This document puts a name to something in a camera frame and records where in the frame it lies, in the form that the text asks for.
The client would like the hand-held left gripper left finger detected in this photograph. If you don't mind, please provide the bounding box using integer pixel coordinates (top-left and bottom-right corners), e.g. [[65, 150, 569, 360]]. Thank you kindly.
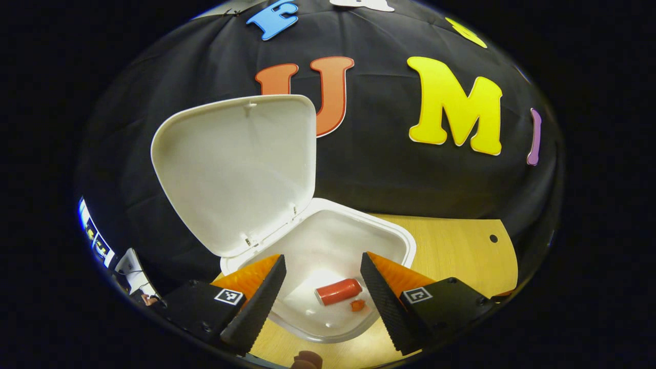
[[154, 254, 288, 356]]

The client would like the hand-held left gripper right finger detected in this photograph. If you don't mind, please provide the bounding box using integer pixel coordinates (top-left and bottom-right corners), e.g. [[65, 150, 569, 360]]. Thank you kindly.
[[360, 251, 495, 357]]

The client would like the red pop can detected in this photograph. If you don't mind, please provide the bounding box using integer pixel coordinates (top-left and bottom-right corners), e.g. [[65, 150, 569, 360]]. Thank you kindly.
[[315, 278, 363, 306]]

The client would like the white desktop garbage bin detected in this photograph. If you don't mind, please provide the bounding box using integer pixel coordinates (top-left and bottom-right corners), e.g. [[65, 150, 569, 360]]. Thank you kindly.
[[151, 94, 417, 344]]

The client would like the wooden desktop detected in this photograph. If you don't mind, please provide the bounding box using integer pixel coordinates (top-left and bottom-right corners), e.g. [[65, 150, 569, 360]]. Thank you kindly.
[[213, 214, 519, 369]]

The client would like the white side table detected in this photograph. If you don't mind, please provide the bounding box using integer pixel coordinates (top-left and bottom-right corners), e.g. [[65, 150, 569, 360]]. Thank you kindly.
[[114, 248, 157, 299]]

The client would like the black backdrop cloth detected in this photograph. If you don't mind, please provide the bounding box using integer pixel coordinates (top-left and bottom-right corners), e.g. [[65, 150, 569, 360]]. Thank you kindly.
[[77, 0, 564, 288]]

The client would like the computer monitor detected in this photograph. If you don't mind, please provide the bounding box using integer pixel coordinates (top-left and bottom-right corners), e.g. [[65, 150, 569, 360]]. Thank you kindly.
[[78, 197, 117, 270]]

